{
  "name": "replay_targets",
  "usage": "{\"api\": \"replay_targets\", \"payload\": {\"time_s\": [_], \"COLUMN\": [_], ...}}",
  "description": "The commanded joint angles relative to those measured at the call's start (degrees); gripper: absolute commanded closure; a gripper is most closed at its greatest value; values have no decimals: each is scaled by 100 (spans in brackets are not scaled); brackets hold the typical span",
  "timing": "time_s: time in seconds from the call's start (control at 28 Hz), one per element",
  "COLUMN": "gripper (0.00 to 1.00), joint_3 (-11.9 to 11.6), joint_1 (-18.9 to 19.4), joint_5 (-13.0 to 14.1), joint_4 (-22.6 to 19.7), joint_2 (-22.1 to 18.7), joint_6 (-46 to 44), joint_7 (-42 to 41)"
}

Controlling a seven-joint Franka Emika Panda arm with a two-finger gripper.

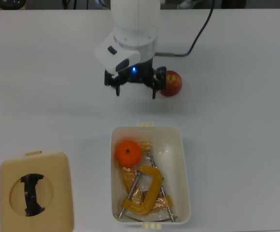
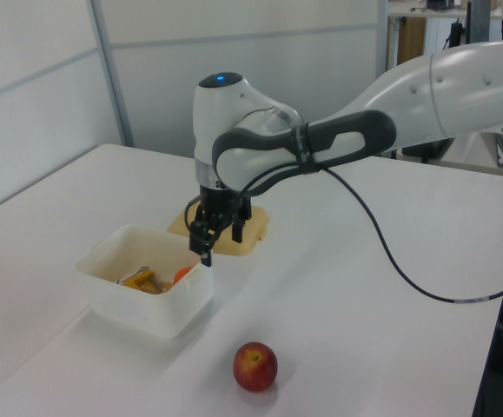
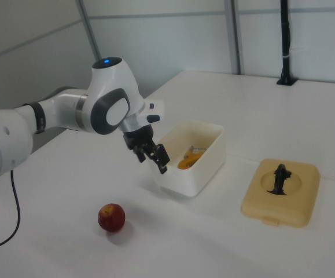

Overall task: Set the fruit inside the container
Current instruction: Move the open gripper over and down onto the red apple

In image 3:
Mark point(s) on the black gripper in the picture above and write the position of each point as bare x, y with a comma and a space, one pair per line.
138, 137

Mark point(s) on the red apple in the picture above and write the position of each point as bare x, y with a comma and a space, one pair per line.
112, 218

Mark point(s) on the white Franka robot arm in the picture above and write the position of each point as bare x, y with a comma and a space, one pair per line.
109, 84

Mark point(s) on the white plastic container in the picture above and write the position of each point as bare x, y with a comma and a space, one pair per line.
193, 182

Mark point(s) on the beige container lid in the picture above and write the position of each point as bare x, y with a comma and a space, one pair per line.
297, 208

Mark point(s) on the yellow clamp tool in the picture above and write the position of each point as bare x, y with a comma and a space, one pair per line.
194, 155

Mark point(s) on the black pole with base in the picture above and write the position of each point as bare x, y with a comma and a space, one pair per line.
285, 43

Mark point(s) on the grey partition post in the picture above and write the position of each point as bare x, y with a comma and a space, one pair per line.
234, 34

